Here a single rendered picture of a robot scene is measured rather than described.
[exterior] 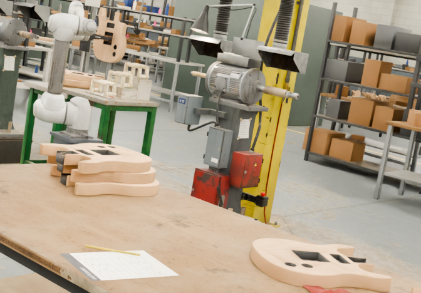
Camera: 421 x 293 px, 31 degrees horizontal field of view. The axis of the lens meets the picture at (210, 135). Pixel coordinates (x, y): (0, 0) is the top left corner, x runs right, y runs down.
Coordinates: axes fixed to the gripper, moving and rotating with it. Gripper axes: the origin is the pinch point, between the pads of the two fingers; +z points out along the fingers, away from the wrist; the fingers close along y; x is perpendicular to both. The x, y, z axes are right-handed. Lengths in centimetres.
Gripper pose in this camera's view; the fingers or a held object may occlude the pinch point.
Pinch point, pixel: (107, 38)
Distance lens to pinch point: 599.5
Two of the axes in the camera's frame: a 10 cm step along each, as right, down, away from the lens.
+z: 6.7, 0.2, 7.4
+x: 1.7, -9.8, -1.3
